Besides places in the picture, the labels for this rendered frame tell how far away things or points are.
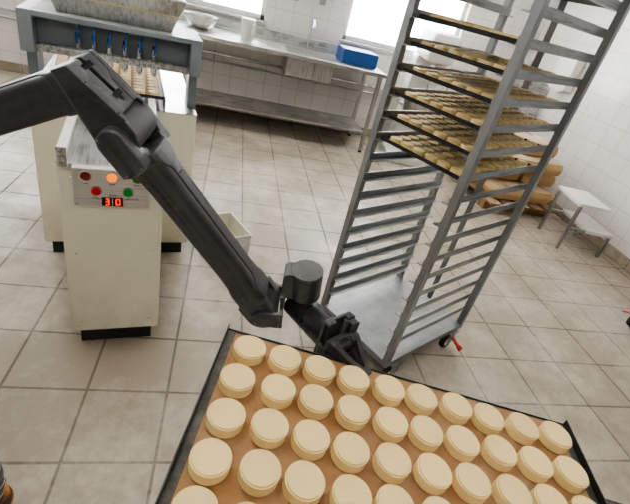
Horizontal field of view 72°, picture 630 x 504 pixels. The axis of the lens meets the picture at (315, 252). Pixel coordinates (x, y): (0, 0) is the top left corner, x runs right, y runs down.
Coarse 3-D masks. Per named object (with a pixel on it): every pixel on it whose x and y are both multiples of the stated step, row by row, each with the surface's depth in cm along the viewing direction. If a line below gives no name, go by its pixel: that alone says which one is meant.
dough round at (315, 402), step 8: (312, 384) 64; (304, 392) 62; (312, 392) 62; (320, 392) 63; (328, 392) 63; (304, 400) 61; (312, 400) 61; (320, 400) 62; (328, 400) 62; (304, 408) 60; (312, 408) 60; (320, 408) 60; (328, 408) 61; (312, 416) 60; (320, 416) 61
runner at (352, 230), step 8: (400, 216) 222; (408, 216) 227; (416, 216) 232; (424, 216) 235; (360, 224) 203; (368, 224) 207; (376, 224) 211; (384, 224) 215; (392, 224) 217; (352, 232) 200; (360, 232) 202
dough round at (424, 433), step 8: (416, 416) 64; (424, 416) 65; (416, 424) 63; (424, 424) 63; (432, 424) 64; (408, 432) 63; (416, 432) 62; (424, 432) 62; (432, 432) 62; (440, 432) 63; (416, 440) 61; (424, 440) 61; (432, 440) 61; (440, 440) 62; (424, 448) 61; (432, 448) 61
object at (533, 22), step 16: (544, 0) 121; (528, 16) 124; (528, 32) 125; (528, 48) 128; (512, 64) 130; (512, 80) 132; (496, 96) 136; (496, 112) 137; (480, 144) 143; (464, 176) 149; (464, 192) 152; (448, 208) 156; (448, 224) 158; (432, 256) 165; (416, 288) 174; (400, 320) 184; (400, 336) 188
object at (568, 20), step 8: (552, 8) 130; (544, 16) 130; (552, 16) 132; (560, 16) 135; (568, 16) 138; (568, 24) 141; (576, 24) 144; (584, 24) 148; (592, 24) 151; (592, 32) 154; (600, 32) 158
